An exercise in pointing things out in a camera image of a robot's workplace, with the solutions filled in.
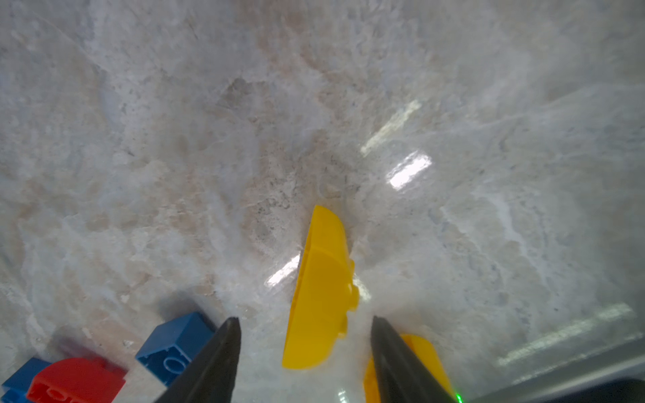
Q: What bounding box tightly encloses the dark blue lego brick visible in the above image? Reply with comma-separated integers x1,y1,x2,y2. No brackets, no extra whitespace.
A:
135,312,217,387

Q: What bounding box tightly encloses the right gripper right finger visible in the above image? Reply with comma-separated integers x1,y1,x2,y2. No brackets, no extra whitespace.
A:
370,316,457,403

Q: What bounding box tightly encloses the yellow curved lego piece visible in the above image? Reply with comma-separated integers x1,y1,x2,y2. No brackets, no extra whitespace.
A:
282,206,359,370

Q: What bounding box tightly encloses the yellow printed lego piece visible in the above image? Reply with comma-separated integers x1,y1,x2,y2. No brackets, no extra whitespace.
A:
363,333,457,403

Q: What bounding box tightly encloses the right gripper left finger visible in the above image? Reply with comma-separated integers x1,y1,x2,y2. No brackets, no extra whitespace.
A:
156,317,242,403

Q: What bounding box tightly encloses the red lego brick right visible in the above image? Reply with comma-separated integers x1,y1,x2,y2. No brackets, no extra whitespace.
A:
26,358,127,403

